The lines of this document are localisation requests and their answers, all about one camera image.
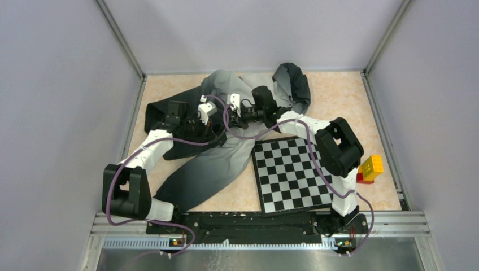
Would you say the red toy brick block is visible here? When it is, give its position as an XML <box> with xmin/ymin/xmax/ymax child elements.
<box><xmin>356</xmin><ymin>173</ymin><xmax>375</xmax><ymax>185</ymax></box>

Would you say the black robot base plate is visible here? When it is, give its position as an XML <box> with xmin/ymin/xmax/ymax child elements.
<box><xmin>146</xmin><ymin>211</ymin><xmax>368</xmax><ymax>244</ymax></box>

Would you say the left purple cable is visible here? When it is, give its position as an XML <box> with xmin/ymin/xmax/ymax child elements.
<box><xmin>106</xmin><ymin>94</ymin><xmax>230</xmax><ymax>259</ymax></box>

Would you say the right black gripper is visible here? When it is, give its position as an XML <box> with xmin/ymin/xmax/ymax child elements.
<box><xmin>225</xmin><ymin>104</ymin><xmax>265</xmax><ymax>131</ymax></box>

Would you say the aluminium frame rail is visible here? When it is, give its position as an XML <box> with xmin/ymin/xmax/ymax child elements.
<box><xmin>90</xmin><ymin>211</ymin><xmax>430</xmax><ymax>252</ymax></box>

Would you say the black white checkerboard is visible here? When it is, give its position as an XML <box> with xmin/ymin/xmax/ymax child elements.
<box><xmin>251</xmin><ymin>137</ymin><xmax>333</xmax><ymax>217</ymax></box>

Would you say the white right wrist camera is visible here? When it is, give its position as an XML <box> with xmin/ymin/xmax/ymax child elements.
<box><xmin>227</xmin><ymin>93</ymin><xmax>241</xmax><ymax>117</ymax></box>

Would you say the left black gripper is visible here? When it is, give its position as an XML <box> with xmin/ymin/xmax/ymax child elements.
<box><xmin>180</xmin><ymin>112</ymin><xmax>217</xmax><ymax>145</ymax></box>

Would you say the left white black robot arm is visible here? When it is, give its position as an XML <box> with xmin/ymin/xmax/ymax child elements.
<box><xmin>102</xmin><ymin>101</ymin><xmax>217</xmax><ymax>233</ymax></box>

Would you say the purple cable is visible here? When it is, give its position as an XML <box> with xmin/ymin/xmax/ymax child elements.
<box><xmin>106</xmin><ymin>94</ymin><xmax>230</xmax><ymax>259</ymax></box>
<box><xmin>223</xmin><ymin>104</ymin><xmax>375</xmax><ymax>257</ymax></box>

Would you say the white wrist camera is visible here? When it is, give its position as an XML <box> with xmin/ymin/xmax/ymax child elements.
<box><xmin>227</xmin><ymin>93</ymin><xmax>241</xmax><ymax>117</ymax></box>
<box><xmin>198</xmin><ymin>95</ymin><xmax>217</xmax><ymax>126</ymax></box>

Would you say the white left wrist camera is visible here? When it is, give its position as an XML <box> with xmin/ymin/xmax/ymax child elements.
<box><xmin>198</xmin><ymin>95</ymin><xmax>217</xmax><ymax>126</ymax></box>

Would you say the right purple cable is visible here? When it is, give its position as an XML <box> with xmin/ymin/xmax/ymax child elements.
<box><xmin>223</xmin><ymin>104</ymin><xmax>375</xmax><ymax>257</ymax></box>

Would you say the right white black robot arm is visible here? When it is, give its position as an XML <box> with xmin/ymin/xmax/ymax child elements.
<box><xmin>227</xmin><ymin>86</ymin><xmax>364</xmax><ymax>233</ymax></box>

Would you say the grey gradient zip jacket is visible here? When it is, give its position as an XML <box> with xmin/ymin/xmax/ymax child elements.
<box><xmin>144</xmin><ymin>63</ymin><xmax>311</xmax><ymax>212</ymax></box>

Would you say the yellow toy brick block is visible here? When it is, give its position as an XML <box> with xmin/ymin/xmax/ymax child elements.
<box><xmin>361</xmin><ymin>154</ymin><xmax>384</xmax><ymax>180</ymax></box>

